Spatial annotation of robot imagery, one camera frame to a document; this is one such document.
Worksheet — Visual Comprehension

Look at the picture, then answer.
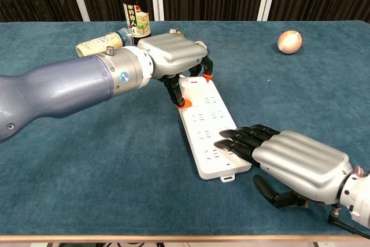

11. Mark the pale round onion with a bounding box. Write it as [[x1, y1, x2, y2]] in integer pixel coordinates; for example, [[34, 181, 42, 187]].
[[277, 30, 303, 55]]

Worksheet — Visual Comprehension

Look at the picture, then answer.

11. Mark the dark sauce bottle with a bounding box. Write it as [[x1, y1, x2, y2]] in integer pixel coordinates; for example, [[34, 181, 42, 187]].
[[121, 0, 152, 46]]

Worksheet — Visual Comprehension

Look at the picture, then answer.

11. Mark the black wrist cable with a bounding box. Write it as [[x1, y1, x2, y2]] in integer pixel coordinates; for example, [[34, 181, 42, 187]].
[[328, 206, 370, 241]]

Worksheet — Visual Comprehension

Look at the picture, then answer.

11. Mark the white power strip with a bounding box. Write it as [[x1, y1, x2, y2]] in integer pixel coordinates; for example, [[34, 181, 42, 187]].
[[177, 75, 252, 183]]

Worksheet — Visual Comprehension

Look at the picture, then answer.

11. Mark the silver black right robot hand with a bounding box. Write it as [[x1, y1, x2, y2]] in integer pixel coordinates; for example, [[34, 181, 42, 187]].
[[213, 124, 354, 209]]

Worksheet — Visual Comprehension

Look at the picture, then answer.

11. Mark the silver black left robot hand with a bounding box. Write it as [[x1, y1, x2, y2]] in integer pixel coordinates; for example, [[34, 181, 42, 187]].
[[137, 33, 214, 109]]

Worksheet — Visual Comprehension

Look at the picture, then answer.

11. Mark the teal velvet table cloth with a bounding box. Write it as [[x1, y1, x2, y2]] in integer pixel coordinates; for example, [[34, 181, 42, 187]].
[[0, 20, 370, 236]]

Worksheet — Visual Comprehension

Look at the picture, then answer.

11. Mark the cream squeeze sauce bottle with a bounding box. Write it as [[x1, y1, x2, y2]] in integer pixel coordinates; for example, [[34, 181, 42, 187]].
[[76, 28, 134, 57]]

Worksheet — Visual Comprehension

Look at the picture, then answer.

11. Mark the white cable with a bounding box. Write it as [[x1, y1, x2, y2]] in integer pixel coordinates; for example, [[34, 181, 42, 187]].
[[169, 28, 208, 50]]

